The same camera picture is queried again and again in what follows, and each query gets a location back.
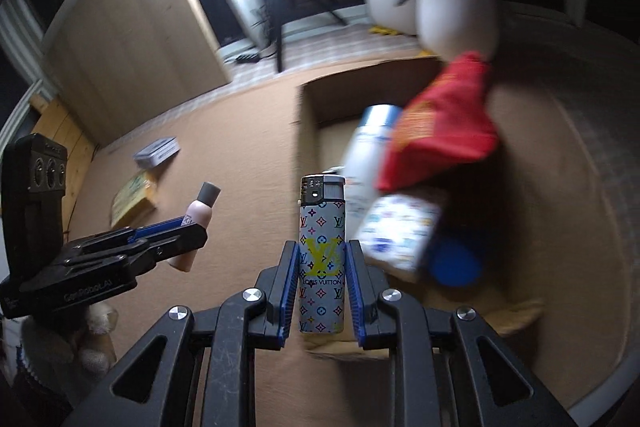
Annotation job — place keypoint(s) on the patterned lighter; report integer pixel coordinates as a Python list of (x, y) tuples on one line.
[(320, 267)]

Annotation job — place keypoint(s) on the red snack bag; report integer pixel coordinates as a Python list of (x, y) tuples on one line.
[(435, 132)]

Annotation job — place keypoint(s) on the cardboard box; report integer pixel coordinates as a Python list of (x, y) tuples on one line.
[(327, 147)]

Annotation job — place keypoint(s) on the patterned tissue pack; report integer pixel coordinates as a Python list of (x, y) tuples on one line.
[(400, 232)]

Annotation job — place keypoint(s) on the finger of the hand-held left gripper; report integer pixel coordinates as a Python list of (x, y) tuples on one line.
[(185, 239), (160, 228)]

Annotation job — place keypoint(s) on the white lotion bottle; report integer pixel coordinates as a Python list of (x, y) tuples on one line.
[(367, 157)]

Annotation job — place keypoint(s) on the person's left hand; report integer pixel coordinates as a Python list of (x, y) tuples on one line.
[(92, 352)]

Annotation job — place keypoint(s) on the grey tin box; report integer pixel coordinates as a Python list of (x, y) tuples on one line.
[(157, 153)]

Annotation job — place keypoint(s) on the large wooden board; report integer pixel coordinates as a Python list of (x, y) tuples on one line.
[(135, 47)]

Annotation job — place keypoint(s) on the black tripod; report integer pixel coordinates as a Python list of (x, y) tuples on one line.
[(277, 32)]

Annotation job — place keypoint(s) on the pine wood panel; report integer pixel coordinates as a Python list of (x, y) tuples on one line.
[(60, 127)]

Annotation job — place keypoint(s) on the small pink bottle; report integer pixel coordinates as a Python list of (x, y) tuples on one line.
[(200, 212)]

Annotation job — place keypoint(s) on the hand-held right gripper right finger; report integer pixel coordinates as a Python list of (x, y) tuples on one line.
[(356, 297)]

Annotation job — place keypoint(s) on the blue round jar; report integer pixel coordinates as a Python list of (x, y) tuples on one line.
[(457, 264)]

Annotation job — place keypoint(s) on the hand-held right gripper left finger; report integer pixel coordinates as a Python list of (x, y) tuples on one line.
[(289, 292)]

